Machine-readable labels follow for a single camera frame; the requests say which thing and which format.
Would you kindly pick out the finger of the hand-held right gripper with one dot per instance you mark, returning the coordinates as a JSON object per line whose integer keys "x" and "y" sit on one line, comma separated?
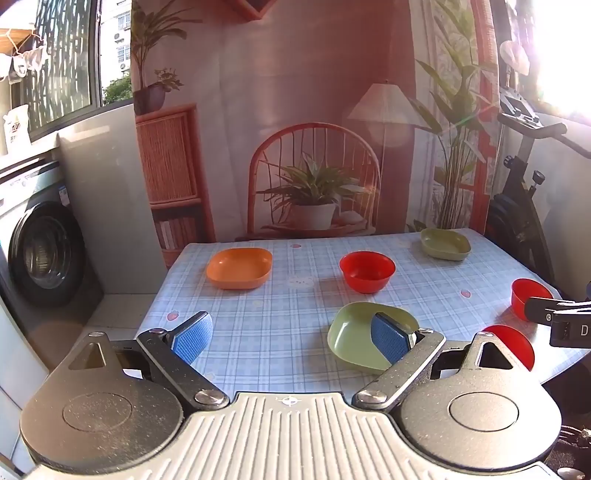
{"x": 542, "y": 310}

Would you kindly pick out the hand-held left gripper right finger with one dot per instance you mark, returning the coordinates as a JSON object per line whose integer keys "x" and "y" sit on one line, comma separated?
{"x": 391, "y": 339}

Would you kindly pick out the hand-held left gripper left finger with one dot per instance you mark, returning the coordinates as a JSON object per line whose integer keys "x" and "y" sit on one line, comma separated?
{"x": 191, "y": 340}

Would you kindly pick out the light green plate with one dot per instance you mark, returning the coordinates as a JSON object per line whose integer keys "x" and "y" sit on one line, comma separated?
{"x": 351, "y": 332}

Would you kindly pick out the blue plaid tablecloth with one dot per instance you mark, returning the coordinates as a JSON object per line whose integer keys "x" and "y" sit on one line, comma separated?
{"x": 258, "y": 332}

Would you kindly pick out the orange plate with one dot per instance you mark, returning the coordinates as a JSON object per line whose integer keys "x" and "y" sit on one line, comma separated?
{"x": 238, "y": 267}

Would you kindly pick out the black exercise bike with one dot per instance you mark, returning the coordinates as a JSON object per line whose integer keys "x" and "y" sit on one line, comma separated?
{"x": 517, "y": 217}

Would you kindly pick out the olive green plate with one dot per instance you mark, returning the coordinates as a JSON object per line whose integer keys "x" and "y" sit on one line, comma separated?
{"x": 445, "y": 243}

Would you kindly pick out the grey washing machine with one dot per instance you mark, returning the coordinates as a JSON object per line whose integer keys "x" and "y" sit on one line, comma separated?
{"x": 46, "y": 249}

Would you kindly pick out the white hanging cloth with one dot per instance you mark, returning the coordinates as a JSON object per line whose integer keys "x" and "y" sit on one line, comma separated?
{"x": 515, "y": 54}

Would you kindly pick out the white bag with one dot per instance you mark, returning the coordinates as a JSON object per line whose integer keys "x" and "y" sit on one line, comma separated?
{"x": 16, "y": 131}

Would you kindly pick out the printed backdrop cloth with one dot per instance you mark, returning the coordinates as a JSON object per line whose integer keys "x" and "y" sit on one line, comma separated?
{"x": 277, "y": 69}

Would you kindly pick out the window with lattice grille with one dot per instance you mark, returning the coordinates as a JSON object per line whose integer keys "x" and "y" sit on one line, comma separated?
{"x": 60, "y": 60}

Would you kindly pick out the hanging laundry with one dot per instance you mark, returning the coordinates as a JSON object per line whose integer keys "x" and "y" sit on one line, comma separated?
{"x": 25, "y": 62}

